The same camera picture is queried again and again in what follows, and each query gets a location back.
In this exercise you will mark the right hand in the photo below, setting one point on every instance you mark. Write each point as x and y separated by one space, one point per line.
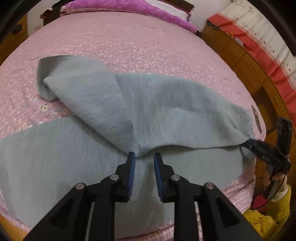
280 177

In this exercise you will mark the dark wooden headboard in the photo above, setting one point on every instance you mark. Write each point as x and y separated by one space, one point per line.
182 9

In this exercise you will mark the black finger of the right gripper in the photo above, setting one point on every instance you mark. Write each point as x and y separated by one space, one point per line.
254 145

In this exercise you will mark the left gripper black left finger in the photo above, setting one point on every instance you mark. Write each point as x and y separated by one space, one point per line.
87 212

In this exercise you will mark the red and white curtain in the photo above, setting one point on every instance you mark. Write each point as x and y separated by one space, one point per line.
260 38

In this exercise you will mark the black wardrobe knob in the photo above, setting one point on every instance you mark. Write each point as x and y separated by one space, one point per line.
16 29

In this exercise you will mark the pink floral bedspread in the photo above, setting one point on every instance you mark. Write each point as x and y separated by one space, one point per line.
125 43

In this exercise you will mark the grey sweatpants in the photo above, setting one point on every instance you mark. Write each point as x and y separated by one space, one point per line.
198 132

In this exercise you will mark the wooden dresser with drawers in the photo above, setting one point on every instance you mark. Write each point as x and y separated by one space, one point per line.
252 75

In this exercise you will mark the yellow right sleeve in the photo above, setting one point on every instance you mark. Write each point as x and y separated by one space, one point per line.
278 210

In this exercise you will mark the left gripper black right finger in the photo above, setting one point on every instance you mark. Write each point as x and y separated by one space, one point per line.
201 212

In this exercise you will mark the purple fluffy pillow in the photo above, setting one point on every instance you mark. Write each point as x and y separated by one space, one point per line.
137 7

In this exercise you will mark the wooden wardrobe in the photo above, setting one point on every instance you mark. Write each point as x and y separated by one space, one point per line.
11 42

